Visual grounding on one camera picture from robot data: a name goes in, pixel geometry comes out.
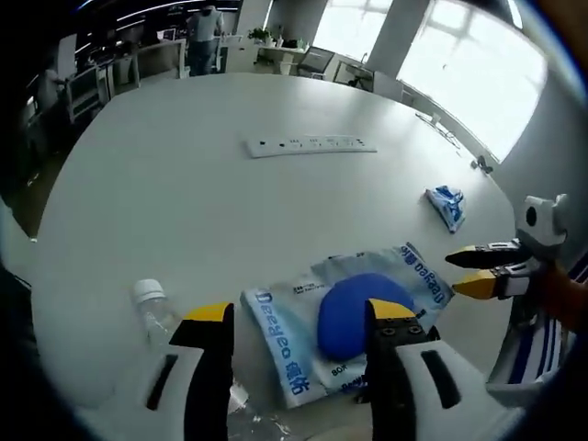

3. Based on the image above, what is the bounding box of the small blue white packet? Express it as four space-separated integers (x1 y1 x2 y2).
423 184 466 234

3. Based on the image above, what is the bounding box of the white table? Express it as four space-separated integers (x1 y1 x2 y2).
27 71 529 441

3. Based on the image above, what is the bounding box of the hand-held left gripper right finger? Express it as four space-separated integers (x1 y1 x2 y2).
365 297 506 441

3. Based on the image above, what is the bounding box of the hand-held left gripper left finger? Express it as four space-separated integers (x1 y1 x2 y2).
107 301 235 441

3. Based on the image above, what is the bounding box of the thin dark cable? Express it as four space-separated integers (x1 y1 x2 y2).
415 112 460 148

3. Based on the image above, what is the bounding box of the white power strip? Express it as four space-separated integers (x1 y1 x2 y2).
243 132 379 160

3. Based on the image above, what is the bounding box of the person's white printed shirt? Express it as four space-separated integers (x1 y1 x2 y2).
486 316 584 405

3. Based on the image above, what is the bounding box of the clear pouch with blue case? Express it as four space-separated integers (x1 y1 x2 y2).
241 243 456 409

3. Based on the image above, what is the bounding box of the white office chair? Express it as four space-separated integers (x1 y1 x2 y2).
63 68 111 123

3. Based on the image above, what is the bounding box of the grey office chair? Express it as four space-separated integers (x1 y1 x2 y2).
298 45 336 80

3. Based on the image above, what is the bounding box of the clear plastic bottle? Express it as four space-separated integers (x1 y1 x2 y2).
132 278 185 350

